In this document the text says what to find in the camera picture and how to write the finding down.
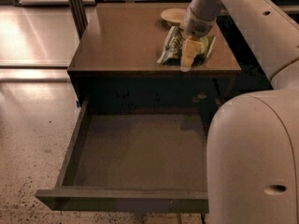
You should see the brown wooden cabinet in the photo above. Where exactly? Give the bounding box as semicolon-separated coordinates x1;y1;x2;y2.
68;3;241;118

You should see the metal window frame post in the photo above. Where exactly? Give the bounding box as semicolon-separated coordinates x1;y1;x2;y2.
68;0;88;38

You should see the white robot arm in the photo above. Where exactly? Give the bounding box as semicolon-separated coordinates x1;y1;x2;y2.
184;0;299;224

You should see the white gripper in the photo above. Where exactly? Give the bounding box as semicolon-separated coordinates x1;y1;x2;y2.
180;7;216;72

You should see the green jalapeno chip bag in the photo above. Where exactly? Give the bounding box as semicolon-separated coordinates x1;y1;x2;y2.
157;26;216;64

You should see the open top drawer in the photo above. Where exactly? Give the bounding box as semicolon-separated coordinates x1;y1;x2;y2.
36;98;219;213

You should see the white ceramic bowl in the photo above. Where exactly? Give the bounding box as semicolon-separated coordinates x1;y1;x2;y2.
161;8;186;28

